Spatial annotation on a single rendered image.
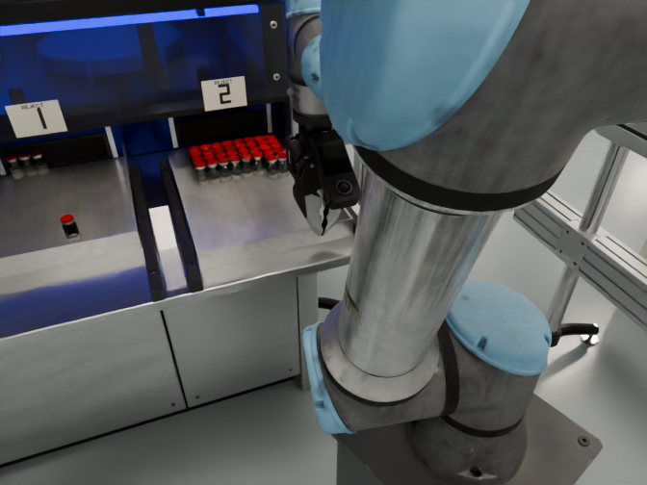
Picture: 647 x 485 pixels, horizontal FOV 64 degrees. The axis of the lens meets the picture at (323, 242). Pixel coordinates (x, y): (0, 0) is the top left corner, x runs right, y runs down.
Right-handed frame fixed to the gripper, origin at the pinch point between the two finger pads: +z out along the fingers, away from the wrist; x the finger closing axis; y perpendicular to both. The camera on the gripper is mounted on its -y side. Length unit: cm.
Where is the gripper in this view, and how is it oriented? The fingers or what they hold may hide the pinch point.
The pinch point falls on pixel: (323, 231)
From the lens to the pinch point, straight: 83.1
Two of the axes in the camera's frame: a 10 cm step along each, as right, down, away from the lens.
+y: -3.5, -5.7, 7.4
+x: -9.4, 2.1, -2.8
